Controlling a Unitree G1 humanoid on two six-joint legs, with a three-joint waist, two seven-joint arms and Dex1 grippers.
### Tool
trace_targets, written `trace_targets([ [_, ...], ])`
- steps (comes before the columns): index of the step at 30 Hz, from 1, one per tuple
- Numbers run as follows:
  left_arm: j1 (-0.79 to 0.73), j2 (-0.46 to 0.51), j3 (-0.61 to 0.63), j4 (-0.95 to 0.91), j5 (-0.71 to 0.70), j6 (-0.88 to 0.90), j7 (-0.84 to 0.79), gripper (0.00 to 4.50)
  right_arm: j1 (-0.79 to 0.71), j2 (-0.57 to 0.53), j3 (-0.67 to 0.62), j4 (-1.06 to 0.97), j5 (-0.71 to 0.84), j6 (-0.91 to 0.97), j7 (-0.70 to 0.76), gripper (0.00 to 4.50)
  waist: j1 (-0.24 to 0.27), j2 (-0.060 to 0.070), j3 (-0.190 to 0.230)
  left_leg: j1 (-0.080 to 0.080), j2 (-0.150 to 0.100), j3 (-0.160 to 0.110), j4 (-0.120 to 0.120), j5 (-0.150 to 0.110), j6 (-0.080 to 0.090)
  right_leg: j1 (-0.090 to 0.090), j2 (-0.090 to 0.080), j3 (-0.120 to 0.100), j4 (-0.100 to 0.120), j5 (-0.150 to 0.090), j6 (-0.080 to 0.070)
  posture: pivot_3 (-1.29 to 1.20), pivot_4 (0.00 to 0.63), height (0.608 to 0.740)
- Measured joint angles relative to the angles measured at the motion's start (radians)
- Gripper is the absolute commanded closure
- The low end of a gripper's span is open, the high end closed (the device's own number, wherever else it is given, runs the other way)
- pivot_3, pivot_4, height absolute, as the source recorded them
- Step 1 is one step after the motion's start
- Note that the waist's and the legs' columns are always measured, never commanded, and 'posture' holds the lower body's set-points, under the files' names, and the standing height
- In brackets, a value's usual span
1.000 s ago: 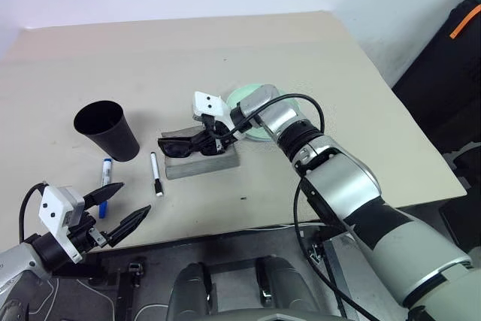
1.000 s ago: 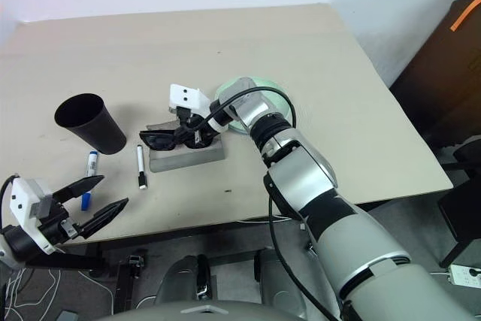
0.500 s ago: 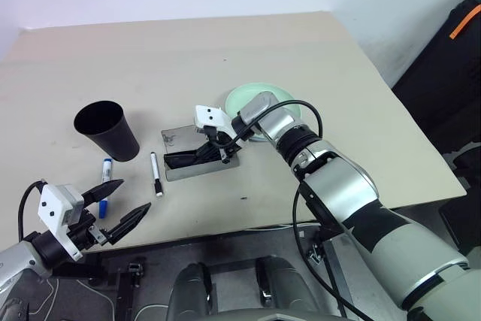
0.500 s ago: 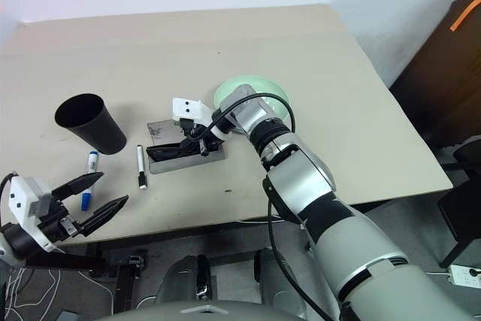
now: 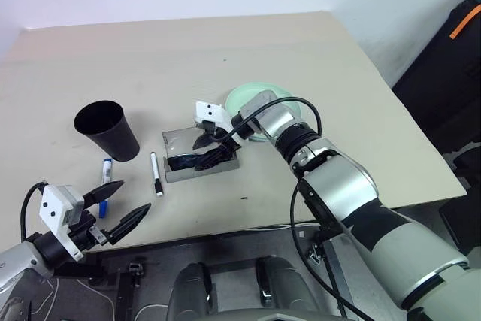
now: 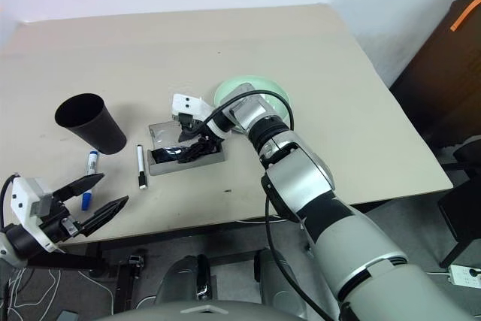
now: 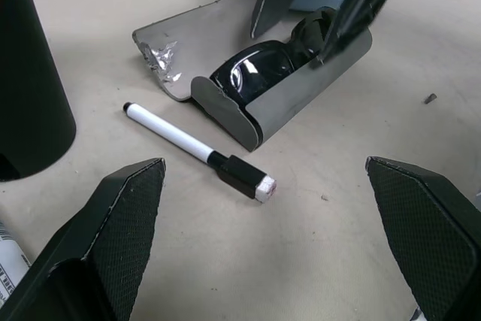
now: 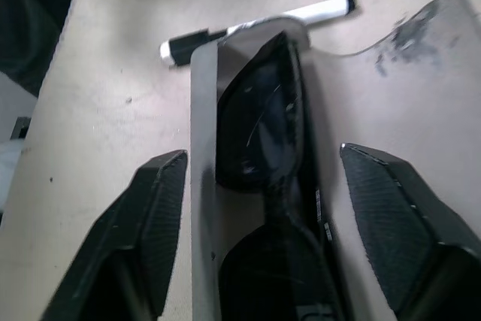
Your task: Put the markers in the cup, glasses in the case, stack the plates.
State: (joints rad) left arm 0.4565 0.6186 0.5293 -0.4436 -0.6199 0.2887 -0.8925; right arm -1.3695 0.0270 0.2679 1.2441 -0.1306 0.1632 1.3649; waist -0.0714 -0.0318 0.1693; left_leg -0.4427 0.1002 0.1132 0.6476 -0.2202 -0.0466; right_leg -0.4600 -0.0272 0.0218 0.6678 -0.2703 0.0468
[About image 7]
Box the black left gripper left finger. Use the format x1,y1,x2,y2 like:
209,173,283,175
0,157,167,321

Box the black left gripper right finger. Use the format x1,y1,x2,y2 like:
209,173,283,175
365,156,481,321

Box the black sunglasses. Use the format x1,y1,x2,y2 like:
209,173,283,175
208,7,340,108

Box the grey open glasses case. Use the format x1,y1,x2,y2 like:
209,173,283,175
131,0,374,153

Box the black cylindrical cup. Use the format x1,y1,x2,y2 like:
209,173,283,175
0,0,77,183

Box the white marker with barcode print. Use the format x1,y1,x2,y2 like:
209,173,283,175
0,218,32,301

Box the white marker with black cap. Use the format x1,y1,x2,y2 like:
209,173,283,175
122,101,278,204

